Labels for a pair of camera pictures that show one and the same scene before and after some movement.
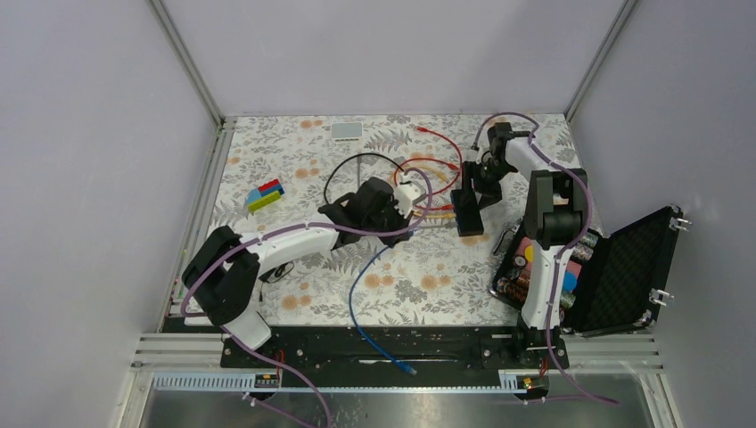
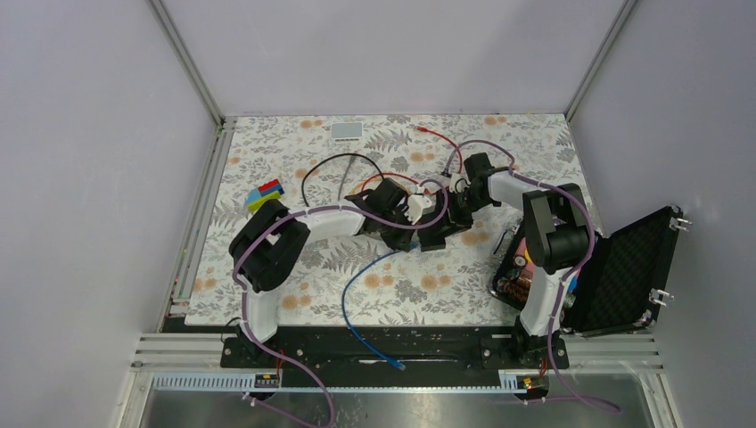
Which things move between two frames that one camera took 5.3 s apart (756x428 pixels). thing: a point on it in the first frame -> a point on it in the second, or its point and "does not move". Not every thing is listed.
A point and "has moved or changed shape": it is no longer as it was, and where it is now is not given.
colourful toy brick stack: [266, 193] does not move
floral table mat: [283, 170] does not move
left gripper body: [389, 218] does not move
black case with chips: [615, 281] does not move
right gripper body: [485, 177] -> [460, 208]
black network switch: [466, 210] has moved or changed shape
